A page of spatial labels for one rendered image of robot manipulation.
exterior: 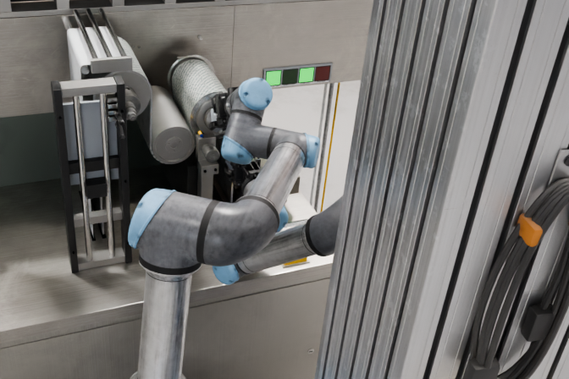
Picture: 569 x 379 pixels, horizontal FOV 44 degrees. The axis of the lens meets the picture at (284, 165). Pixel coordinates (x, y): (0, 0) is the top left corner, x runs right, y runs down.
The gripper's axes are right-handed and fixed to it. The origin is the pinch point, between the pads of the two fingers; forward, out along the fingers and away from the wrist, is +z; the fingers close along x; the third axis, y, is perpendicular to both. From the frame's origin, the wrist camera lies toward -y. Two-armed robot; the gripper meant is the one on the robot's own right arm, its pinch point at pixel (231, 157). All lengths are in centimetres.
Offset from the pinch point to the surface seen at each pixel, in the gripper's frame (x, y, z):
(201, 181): 11.1, -1.8, -7.2
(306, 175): -96, -109, 136
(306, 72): -35.6, 10.6, 29.3
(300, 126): -115, -109, 190
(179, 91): 12.3, 16.8, 12.4
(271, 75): -23.1, 10.6, 29.3
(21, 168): 57, -14, 30
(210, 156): 10.2, 8.9, -11.3
